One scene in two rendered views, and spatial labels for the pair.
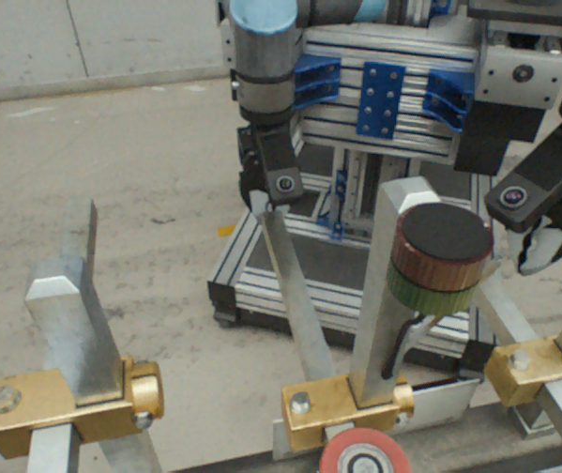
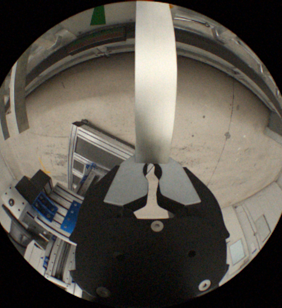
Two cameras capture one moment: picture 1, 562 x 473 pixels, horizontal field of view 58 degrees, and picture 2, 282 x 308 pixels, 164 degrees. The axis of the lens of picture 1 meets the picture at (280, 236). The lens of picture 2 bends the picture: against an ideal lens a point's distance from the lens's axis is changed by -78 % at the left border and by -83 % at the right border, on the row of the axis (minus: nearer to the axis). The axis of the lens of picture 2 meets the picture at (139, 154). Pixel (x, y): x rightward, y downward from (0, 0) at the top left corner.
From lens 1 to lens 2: 0.69 m
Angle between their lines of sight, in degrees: 17
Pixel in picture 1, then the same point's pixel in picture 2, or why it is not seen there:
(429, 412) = (86, 22)
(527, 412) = (53, 37)
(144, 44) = not seen: hidden behind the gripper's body
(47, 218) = not seen: hidden behind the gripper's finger
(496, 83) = (19, 204)
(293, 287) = (156, 7)
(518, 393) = not seen: outside the picture
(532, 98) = (13, 191)
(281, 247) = (159, 65)
